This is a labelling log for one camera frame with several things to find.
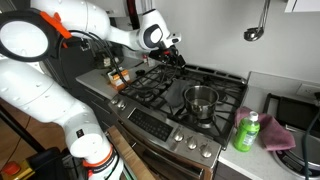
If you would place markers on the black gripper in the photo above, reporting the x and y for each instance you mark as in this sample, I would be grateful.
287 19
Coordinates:
168 56

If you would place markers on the gray towel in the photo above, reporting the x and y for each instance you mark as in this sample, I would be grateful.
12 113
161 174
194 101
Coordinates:
175 94

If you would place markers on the stainless steel pot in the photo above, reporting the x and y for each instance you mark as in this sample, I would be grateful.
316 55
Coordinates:
200 101

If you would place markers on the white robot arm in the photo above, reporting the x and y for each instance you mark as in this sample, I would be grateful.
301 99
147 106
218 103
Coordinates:
37 34

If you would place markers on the stainless gas stove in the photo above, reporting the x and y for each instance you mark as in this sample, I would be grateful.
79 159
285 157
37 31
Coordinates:
173 143

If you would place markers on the orange box on counter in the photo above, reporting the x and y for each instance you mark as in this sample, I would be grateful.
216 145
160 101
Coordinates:
115 79

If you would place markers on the hanging metal ladle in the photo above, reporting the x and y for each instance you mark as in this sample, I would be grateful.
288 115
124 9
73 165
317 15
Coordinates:
255 33

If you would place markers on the green dish soap bottle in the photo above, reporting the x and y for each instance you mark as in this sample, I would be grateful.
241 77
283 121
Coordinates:
247 132

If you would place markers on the wooden cutting board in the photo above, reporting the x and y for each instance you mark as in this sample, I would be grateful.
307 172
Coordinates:
137 169

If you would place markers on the white upper cabinet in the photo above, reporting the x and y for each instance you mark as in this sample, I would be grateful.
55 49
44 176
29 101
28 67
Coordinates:
302 6

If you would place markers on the pink cloth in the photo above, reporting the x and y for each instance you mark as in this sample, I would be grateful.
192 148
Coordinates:
273 135

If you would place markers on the black portable burner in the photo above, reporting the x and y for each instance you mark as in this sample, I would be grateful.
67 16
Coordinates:
293 115

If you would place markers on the red emergency stop button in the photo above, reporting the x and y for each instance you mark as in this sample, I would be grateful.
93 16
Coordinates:
11 168

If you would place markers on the wall power outlet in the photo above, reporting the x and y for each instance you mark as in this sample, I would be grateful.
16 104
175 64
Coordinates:
307 90

